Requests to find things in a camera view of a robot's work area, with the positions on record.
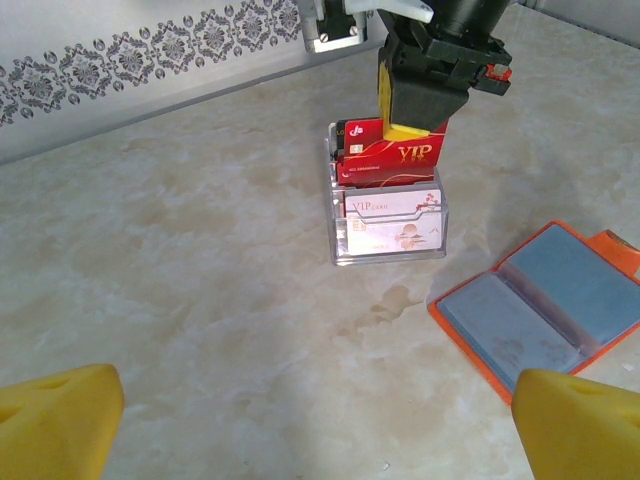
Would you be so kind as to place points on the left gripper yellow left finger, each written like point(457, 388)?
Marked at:
point(55, 425)

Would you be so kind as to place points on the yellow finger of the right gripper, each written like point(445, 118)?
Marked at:
point(385, 95)
point(425, 107)

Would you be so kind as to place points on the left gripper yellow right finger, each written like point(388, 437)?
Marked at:
point(585, 430)

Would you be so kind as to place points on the red VIP card gold print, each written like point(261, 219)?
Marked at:
point(370, 150)

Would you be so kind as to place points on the orange card holder wallet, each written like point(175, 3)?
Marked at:
point(575, 300)

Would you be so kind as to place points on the clear acrylic card stand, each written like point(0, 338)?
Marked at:
point(390, 261)

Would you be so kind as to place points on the black card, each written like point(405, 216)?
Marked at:
point(340, 140)

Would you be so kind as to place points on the red card with number line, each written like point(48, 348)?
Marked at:
point(380, 176)

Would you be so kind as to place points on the white VIP card plum blossom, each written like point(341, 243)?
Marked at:
point(390, 202)

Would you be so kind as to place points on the white pink card mountain print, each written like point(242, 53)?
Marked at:
point(395, 240)

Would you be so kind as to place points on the metal bracket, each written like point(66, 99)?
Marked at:
point(330, 30)

